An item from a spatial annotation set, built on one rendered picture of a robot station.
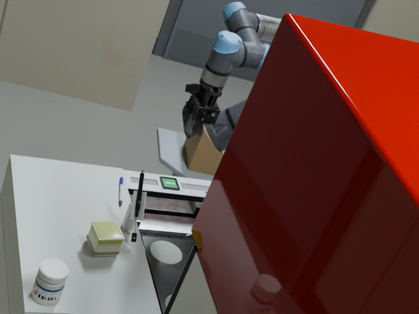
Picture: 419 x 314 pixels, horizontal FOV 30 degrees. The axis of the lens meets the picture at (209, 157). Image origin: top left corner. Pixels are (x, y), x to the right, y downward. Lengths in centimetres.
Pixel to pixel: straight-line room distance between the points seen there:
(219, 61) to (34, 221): 67
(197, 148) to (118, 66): 184
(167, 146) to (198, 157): 17
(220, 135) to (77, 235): 83
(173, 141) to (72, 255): 100
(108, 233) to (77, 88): 261
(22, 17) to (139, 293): 265
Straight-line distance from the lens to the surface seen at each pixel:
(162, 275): 224
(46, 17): 445
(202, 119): 228
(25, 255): 207
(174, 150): 293
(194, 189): 252
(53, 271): 191
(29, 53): 455
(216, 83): 224
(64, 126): 439
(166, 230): 243
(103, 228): 211
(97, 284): 205
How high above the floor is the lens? 235
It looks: 31 degrees down
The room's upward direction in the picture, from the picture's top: 23 degrees clockwise
